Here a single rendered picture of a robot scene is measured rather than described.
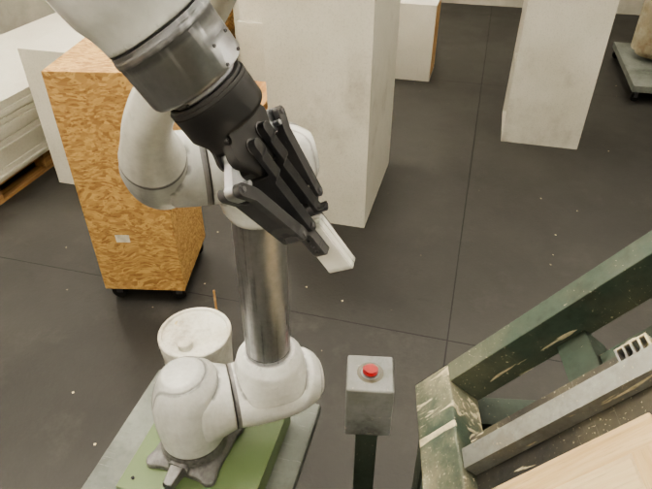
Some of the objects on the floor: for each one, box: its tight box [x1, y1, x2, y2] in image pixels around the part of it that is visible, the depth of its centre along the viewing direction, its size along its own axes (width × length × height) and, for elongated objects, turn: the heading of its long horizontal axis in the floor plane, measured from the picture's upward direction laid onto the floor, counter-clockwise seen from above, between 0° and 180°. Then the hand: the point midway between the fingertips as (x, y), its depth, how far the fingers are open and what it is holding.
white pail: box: [157, 290, 234, 364], centre depth 245 cm, size 32×30×47 cm
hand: (326, 244), depth 59 cm, fingers closed
